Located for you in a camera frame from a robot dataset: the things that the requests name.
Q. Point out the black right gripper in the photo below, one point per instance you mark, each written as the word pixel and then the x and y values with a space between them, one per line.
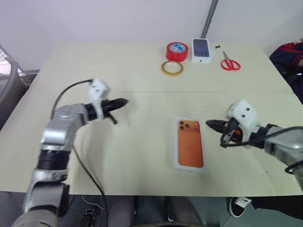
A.
pixel 234 132

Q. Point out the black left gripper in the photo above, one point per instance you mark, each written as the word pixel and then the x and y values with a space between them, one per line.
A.
pixel 106 108

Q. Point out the white box lid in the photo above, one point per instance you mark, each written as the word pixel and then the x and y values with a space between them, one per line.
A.
pixel 190 146

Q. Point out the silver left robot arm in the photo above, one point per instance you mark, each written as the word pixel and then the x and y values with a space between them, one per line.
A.
pixel 61 118

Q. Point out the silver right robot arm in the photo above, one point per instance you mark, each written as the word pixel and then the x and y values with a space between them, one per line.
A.
pixel 284 146

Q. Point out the white box purple phone print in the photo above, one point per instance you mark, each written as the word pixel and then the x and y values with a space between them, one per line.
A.
pixel 201 47

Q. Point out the bystander bare hand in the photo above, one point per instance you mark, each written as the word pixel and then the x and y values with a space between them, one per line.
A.
pixel 301 63

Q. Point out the yellow tape roll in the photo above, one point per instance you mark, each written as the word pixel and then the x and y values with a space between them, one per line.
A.
pixel 172 74

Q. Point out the black and white sneaker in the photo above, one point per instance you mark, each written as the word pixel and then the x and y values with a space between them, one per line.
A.
pixel 237 206

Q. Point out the red tape roll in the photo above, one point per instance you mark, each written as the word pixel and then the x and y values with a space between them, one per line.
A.
pixel 171 56

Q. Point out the black trouser leg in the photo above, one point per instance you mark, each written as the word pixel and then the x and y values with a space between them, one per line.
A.
pixel 277 206

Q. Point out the person in dark jacket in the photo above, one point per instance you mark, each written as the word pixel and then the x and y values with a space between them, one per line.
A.
pixel 286 55

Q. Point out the grey metal chair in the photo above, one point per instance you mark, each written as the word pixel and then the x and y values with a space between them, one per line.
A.
pixel 9 89

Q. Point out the black floor device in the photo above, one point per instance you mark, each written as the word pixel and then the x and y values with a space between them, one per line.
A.
pixel 87 217

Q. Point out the grey metal pole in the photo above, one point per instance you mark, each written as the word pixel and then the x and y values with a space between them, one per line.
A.
pixel 209 16

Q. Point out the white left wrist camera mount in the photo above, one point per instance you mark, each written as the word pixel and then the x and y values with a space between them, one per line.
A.
pixel 98 89

